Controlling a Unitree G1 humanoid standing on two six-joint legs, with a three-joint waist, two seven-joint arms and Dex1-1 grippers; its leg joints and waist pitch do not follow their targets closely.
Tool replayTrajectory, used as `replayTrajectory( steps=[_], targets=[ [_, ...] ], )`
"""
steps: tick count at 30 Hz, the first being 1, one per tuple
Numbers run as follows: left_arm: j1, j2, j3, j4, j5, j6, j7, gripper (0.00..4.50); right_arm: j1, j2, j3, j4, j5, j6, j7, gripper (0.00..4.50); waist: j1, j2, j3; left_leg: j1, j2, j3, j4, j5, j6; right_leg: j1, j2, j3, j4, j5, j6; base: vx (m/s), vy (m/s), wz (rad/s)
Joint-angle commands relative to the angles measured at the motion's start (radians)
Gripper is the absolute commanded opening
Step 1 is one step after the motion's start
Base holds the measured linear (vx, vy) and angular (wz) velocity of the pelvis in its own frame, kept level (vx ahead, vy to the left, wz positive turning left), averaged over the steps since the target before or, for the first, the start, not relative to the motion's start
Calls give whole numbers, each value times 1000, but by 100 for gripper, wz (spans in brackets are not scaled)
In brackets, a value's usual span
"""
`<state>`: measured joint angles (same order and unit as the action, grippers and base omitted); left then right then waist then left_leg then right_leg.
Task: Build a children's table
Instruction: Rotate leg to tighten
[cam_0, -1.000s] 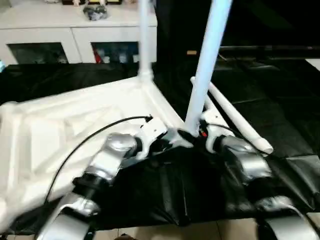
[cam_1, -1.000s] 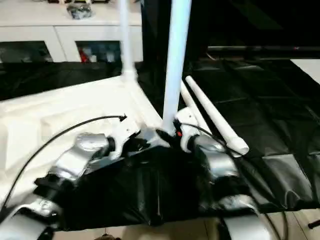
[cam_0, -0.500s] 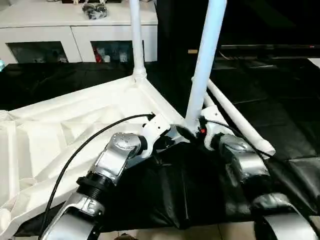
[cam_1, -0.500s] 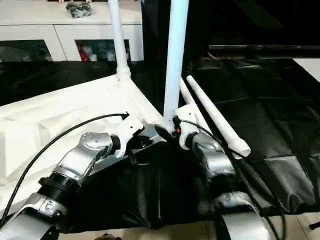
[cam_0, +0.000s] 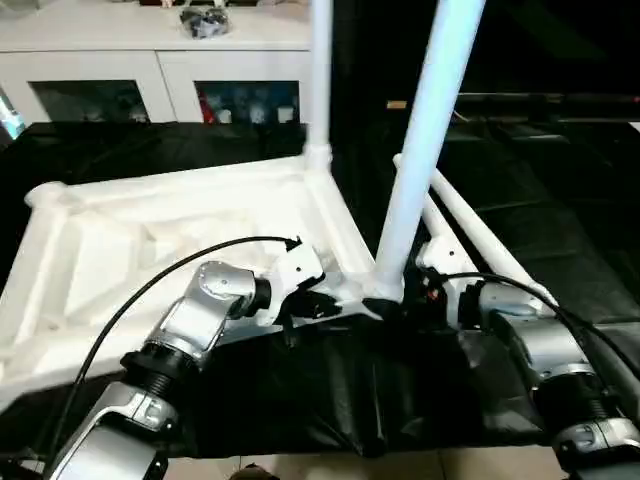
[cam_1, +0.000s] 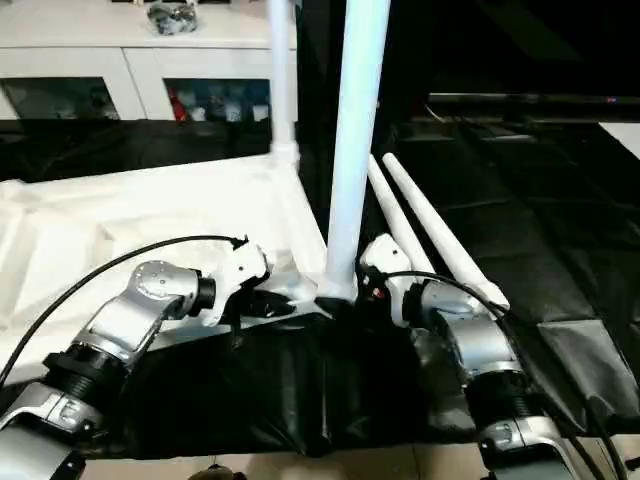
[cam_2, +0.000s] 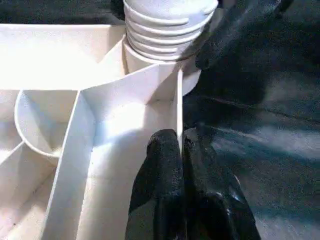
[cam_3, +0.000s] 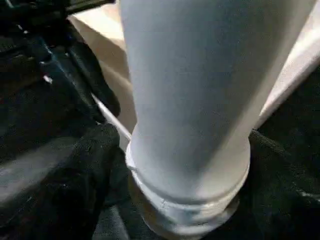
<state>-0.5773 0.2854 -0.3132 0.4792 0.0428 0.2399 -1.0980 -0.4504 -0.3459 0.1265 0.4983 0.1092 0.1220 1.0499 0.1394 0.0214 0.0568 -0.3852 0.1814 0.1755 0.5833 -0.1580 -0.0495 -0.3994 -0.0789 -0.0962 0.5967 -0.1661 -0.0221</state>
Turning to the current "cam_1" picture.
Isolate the white plastic table top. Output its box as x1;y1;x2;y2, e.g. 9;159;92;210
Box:
0;144;333;389

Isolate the white plastic table leg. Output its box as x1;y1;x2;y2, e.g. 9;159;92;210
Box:
316;0;393;303
366;154;439;279
266;0;301;163
382;151;512;313

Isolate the black plastic table mat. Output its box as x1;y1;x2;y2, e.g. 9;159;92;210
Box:
0;112;640;461

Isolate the black flat bar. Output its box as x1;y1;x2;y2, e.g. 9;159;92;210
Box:
427;92;640;111

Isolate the white glass-door cabinet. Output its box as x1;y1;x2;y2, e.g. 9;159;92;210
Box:
0;0;303;123

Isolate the white flat board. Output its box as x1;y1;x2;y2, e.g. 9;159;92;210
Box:
598;120;640;163

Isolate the grey crumpled clump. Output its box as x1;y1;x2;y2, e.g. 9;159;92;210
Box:
146;2;199;35

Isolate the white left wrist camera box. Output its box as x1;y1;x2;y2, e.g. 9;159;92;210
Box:
198;239;274;329

